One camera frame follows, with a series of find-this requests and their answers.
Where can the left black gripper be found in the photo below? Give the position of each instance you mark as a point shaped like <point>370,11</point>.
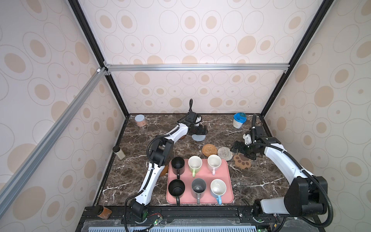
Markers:
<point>199,132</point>

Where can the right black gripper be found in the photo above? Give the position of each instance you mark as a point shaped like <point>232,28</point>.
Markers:
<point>242,147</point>

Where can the grey felt round coaster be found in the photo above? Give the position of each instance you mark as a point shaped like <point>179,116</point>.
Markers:
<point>198,138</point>

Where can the cork paw print coaster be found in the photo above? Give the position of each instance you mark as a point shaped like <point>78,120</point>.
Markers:
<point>242,162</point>

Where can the woven rattan round coaster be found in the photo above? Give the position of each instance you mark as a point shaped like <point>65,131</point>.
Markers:
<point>209,149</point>

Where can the white woven round coaster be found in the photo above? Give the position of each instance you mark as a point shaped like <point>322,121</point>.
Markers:
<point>225,153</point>

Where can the light brown wooden coaster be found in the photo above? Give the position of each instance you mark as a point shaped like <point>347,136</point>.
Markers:
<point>164,171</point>

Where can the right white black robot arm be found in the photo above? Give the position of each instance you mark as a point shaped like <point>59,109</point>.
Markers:
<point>307,196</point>

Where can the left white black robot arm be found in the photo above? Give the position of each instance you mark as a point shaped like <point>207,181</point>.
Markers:
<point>159,152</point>

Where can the white cup blue lid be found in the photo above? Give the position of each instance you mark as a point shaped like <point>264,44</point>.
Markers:
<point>239,119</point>

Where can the black mug rear left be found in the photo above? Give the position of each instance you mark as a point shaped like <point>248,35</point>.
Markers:
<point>178,166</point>

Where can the black mug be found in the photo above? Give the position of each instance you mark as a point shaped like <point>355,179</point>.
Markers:
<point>178,166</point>
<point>176,189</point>

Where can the pink rectangular tray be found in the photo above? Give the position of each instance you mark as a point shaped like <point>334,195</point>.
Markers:
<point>221,173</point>

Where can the pink jar white lid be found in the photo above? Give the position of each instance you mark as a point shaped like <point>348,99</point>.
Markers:
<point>140,120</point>

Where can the grey mug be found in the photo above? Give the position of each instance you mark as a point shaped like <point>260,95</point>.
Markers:
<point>198,189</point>

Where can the black mug front left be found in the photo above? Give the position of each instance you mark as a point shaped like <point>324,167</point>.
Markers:
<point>176,189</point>

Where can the small bottle black cap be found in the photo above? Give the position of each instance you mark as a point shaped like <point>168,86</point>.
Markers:
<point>118,152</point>

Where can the horizontal aluminium bar rear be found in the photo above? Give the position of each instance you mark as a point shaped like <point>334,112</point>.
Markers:
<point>196,67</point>

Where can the diagonal aluminium bar left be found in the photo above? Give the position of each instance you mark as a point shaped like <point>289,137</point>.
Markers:
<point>32,162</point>

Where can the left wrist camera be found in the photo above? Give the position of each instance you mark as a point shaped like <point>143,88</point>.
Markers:
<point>192,118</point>

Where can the green handled white mug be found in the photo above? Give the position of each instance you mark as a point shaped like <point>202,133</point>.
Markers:
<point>195,163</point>

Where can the pink handled white mug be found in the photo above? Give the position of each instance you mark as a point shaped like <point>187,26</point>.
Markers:
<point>213,163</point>

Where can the blue handled white mug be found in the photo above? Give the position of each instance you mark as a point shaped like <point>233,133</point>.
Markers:
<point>218,188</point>

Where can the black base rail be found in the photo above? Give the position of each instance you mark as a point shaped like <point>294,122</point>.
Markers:
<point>191,219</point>

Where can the brown block on rail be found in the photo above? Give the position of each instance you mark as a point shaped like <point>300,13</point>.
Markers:
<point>103,211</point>

